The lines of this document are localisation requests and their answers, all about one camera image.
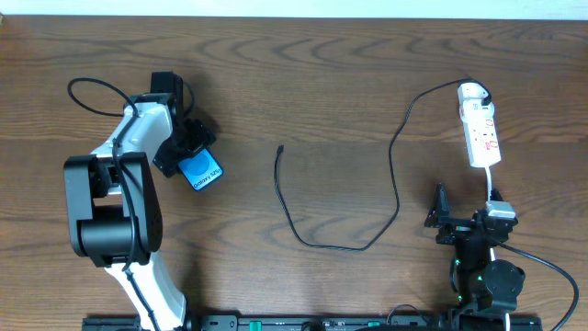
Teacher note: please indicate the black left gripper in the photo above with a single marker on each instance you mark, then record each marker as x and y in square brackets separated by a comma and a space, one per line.
[182, 150]

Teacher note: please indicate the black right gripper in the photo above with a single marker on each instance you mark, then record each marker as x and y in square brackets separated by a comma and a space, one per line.
[462, 222]

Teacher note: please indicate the blue Galaxy smartphone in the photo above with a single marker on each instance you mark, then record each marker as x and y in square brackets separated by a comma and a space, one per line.
[201, 170]

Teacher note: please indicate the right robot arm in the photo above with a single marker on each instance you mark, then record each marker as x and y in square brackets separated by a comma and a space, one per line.
[487, 287]

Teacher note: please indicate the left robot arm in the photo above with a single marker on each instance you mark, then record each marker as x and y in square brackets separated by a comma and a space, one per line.
[114, 215]

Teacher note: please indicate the white USB charger plug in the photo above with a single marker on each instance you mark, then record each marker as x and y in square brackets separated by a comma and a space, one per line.
[471, 90]

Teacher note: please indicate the white power strip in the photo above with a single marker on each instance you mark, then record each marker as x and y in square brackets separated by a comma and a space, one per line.
[480, 133]

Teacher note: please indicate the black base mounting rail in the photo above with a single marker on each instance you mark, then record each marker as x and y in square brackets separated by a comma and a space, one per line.
[235, 323]

